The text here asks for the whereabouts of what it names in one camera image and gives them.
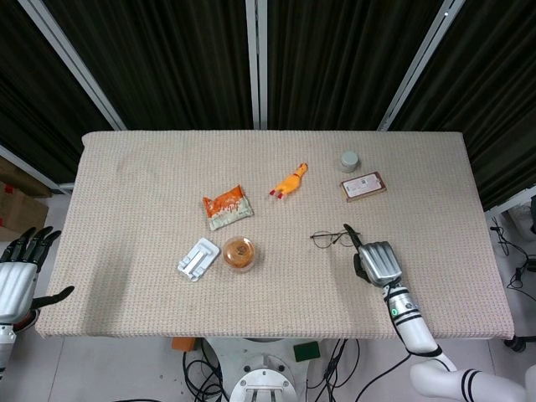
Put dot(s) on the white plastic adapter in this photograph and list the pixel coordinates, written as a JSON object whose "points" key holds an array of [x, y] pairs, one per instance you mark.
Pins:
{"points": [[197, 259]]}

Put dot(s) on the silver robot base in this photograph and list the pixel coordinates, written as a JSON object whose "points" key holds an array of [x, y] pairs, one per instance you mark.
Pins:
{"points": [[264, 377]]}

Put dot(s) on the brown rectangular box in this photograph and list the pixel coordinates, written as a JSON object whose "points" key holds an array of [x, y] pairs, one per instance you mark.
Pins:
{"points": [[362, 186]]}

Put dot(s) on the yellow rubber chicken toy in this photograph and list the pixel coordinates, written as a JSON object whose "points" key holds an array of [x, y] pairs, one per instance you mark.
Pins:
{"points": [[289, 181]]}

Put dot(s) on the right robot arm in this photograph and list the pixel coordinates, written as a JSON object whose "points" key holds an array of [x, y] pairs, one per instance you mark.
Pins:
{"points": [[423, 335]]}

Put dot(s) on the grey aluminium frame post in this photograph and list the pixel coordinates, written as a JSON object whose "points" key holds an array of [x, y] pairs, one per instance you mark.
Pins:
{"points": [[419, 63], [256, 63], [77, 63]]}

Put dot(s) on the dark curtain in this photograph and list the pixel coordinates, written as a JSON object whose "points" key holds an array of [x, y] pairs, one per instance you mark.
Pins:
{"points": [[167, 63]]}

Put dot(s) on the green rectangular block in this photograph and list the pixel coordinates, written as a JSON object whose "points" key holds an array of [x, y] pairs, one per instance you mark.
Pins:
{"points": [[306, 351]]}

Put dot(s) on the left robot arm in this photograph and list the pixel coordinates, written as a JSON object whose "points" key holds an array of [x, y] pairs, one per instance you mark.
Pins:
{"points": [[6, 347]]}

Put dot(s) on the round clear orange container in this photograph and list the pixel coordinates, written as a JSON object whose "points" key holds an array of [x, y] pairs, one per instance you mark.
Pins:
{"points": [[239, 254]]}

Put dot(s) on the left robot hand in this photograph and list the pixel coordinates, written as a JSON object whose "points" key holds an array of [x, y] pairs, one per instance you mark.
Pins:
{"points": [[17, 272]]}

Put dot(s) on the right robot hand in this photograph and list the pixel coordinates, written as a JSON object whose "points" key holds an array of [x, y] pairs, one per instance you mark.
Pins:
{"points": [[377, 261]]}

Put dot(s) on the orange snack bag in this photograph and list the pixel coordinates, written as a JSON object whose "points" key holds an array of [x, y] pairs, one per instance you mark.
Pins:
{"points": [[228, 207]]}

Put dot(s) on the orange box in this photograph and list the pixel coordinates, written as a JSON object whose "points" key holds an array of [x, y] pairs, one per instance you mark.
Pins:
{"points": [[183, 343]]}

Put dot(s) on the black caster wheel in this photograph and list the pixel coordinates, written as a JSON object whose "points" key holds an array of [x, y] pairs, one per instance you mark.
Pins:
{"points": [[516, 344]]}

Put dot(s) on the beige woven tablecloth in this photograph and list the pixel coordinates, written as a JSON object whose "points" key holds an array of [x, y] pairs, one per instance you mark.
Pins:
{"points": [[268, 293]]}

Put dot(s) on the grey round cap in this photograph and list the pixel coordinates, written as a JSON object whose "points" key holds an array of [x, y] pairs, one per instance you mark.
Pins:
{"points": [[348, 161]]}

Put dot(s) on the cardboard box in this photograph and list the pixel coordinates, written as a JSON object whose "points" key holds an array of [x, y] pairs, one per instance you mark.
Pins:
{"points": [[19, 205]]}

